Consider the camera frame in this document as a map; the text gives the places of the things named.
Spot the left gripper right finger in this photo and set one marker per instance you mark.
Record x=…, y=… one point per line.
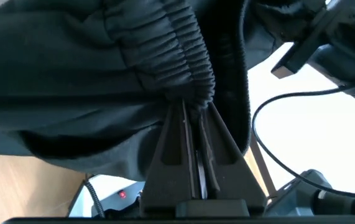
x=231, y=183

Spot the black garment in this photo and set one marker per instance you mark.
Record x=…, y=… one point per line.
x=71, y=62

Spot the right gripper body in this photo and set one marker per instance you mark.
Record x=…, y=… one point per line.
x=345, y=49

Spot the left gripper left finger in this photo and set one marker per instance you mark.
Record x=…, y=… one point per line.
x=169, y=183

